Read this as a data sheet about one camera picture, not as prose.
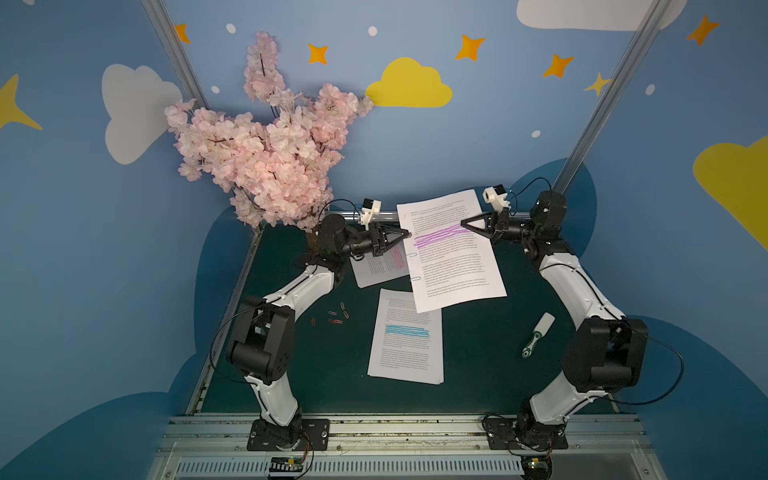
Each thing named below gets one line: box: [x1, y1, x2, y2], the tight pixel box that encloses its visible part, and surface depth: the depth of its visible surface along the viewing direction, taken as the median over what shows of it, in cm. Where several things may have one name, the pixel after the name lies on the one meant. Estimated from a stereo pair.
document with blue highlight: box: [367, 288, 444, 385], surface depth 92 cm
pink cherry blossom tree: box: [164, 32, 373, 230], surface depth 66 cm
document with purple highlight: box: [396, 189, 508, 314], surface depth 72 cm
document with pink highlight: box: [349, 233, 410, 289], surface depth 107 cm
